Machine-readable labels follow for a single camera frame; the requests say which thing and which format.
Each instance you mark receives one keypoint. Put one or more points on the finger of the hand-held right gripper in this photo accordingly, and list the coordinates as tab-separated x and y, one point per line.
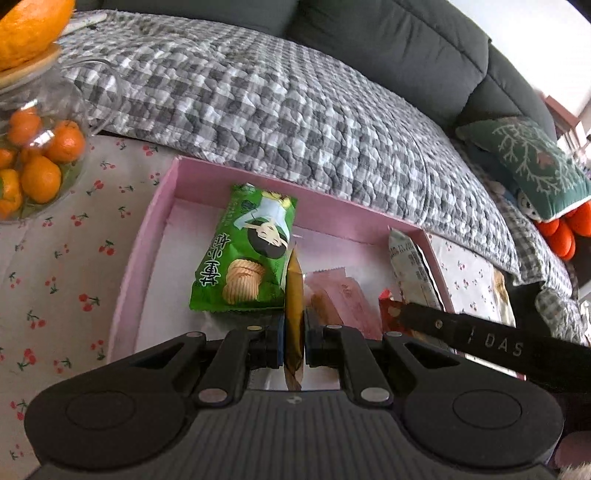
429	323

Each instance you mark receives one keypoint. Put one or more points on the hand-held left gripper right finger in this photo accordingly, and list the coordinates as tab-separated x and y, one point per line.
311	341

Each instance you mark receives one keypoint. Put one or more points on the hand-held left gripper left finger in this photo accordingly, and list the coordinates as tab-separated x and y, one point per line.
278	344

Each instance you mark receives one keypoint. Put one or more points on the yellow snack packet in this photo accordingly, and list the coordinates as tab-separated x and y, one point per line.
294	314

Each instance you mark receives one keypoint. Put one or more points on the red snack packet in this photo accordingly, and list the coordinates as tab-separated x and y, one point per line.
390	316

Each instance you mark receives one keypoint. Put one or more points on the pink wafer packet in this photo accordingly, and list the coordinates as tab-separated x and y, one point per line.
341	300

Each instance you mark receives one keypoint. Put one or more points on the long white snack packet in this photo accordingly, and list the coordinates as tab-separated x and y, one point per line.
411	272

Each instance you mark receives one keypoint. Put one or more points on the green chip packet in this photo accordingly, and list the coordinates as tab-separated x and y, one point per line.
240	258

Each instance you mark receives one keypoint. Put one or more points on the pink cardboard box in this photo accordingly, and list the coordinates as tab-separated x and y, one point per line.
203	194

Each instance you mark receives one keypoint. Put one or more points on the floral cloth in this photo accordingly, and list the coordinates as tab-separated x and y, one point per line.
501	295

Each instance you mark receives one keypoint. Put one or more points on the orange plush toy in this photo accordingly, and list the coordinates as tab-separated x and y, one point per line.
561	240

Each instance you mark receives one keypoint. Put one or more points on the plush toy with face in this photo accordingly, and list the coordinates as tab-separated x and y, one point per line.
526	205

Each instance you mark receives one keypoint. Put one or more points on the green patterned cushion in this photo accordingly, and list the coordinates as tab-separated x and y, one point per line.
531	161

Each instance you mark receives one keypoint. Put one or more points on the grey checked blanket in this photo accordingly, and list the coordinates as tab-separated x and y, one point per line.
277	115

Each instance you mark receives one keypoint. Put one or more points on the dark grey sofa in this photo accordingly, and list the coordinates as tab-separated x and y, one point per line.
392	41

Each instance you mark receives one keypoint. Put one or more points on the pile of small mandarins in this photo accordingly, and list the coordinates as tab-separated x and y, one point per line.
41	177

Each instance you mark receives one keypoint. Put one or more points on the glass jar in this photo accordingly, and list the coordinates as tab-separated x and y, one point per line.
78	97

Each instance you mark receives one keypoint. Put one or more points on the wooden jar lid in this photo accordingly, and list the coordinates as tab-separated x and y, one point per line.
32	69

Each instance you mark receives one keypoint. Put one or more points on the large orange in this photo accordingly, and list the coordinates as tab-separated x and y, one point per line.
27	27

